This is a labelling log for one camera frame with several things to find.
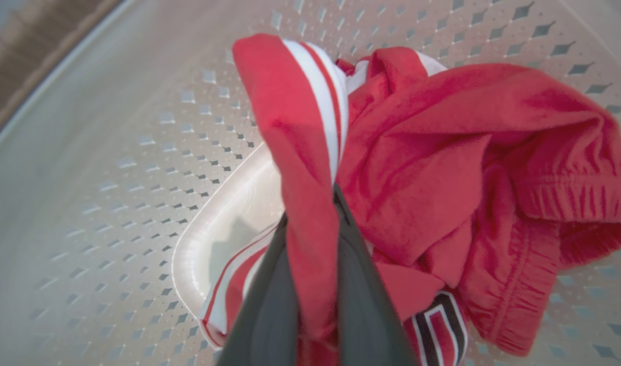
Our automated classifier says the cream perforated laundry basket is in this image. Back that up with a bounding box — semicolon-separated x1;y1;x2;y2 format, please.
0;0;621;366

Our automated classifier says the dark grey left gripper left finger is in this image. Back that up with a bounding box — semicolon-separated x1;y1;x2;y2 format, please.
216;213;302;366

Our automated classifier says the red white-striped sports clothing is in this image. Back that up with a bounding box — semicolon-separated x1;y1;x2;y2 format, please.
198;33;621;366

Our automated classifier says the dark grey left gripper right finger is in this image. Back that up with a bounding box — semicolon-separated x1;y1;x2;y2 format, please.
333;183;419;366

